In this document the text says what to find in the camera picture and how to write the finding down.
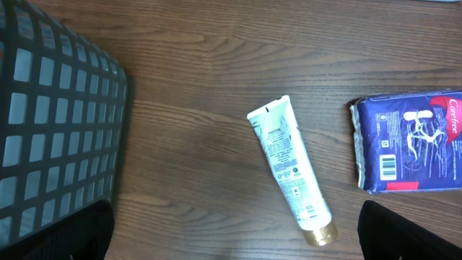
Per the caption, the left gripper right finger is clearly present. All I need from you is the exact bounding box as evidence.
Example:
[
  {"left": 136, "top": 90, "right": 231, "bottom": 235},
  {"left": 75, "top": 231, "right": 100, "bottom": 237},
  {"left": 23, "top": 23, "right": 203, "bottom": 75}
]
[{"left": 357, "top": 200, "right": 461, "bottom": 260}]

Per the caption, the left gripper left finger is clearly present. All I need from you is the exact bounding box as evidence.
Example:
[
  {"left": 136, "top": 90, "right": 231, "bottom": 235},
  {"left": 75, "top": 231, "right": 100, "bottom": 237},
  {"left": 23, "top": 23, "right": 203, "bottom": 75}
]
[{"left": 1, "top": 200, "right": 115, "bottom": 260}]

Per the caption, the purple Carefree pad pack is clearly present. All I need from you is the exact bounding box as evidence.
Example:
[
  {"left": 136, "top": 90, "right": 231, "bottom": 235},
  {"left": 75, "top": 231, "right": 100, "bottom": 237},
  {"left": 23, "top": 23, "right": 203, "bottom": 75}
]
[{"left": 350, "top": 90, "right": 461, "bottom": 194}]

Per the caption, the white conditioner tube gold cap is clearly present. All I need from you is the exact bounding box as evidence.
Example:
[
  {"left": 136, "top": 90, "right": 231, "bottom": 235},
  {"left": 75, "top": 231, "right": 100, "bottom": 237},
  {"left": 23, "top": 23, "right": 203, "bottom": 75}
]
[{"left": 247, "top": 95, "right": 338, "bottom": 246}]

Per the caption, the grey plastic shopping basket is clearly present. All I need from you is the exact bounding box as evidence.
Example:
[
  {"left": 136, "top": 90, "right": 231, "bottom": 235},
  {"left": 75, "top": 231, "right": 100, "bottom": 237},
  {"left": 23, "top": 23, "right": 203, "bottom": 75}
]
[{"left": 1, "top": 0, "right": 134, "bottom": 248}]

